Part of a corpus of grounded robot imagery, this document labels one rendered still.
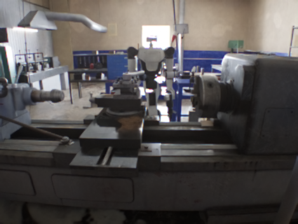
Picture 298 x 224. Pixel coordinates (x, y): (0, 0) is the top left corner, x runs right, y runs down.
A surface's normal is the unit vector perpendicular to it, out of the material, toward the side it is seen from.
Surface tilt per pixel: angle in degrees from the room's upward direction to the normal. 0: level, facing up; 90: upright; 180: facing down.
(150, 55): 90
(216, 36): 90
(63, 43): 90
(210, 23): 90
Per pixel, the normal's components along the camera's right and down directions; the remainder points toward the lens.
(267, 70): -0.04, 0.33
